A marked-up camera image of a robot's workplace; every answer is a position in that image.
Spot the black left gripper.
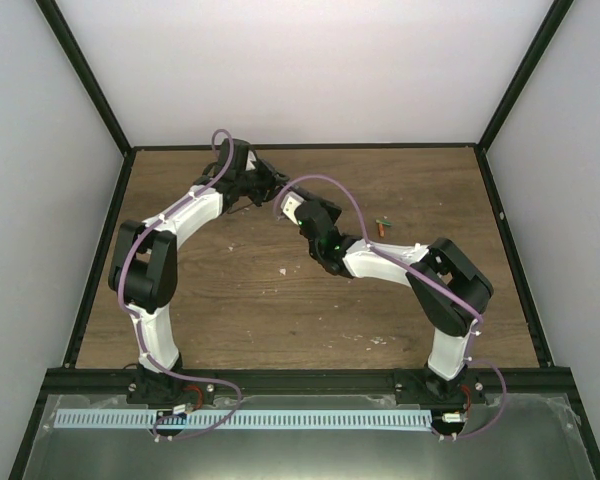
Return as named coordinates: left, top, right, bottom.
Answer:
left=235, top=159, right=288, bottom=208

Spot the black remote control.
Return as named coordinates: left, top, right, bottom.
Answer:
left=284, top=183, right=323, bottom=201

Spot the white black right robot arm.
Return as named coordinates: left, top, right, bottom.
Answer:
left=281, top=191, right=494, bottom=403

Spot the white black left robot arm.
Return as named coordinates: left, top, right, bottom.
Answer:
left=108, top=130, right=289, bottom=404

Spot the clear plastic front sheet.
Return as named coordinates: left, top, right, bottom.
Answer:
left=23, top=394, right=595, bottom=479

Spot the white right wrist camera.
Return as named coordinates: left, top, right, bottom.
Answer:
left=280, top=191, right=305, bottom=225

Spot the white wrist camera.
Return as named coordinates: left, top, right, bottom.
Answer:
left=280, top=191, right=305, bottom=225
left=245, top=149, right=258, bottom=171

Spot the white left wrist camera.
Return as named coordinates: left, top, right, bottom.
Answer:
left=245, top=149, right=258, bottom=171

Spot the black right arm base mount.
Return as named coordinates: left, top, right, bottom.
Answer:
left=394, top=367, right=484, bottom=405

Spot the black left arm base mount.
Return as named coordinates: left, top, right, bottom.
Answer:
left=127, top=364, right=215, bottom=407

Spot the black aluminium front rail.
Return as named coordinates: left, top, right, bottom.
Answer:
left=39, top=367, right=579, bottom=404

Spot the light blue slotted cable duct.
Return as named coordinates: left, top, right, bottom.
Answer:
left=53, top=409, right=432, bottom=432

